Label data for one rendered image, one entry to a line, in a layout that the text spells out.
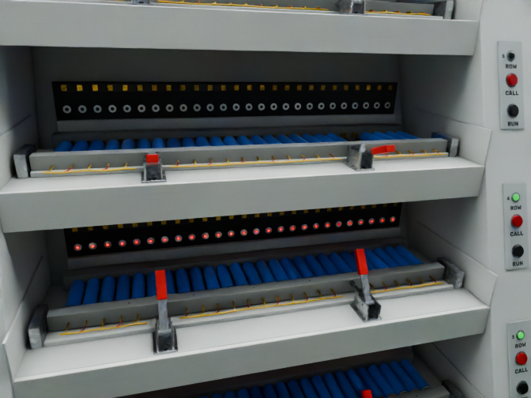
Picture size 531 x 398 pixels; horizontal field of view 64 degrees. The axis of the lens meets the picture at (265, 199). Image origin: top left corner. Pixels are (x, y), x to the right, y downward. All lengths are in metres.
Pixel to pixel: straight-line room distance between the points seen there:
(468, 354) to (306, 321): 0.28
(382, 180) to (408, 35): 0.20
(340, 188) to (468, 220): 0.23
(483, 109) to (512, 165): 0.09
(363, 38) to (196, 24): 0.21
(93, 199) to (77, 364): 0.19
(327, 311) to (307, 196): 0.17
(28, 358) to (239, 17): 0.46
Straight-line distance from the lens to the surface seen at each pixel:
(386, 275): 0.66
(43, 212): 0.52
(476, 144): 0.68
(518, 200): 0.70
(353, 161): 0.58
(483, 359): 0.73
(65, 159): 0.55
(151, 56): 0.73
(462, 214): 0.71
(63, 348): 0.58
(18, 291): 0.58
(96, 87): 0.67
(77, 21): 0.54
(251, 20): 0.55
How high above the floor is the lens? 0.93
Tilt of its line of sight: 2 degrees down
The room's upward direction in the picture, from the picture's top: 3 degrees counter-clockwise
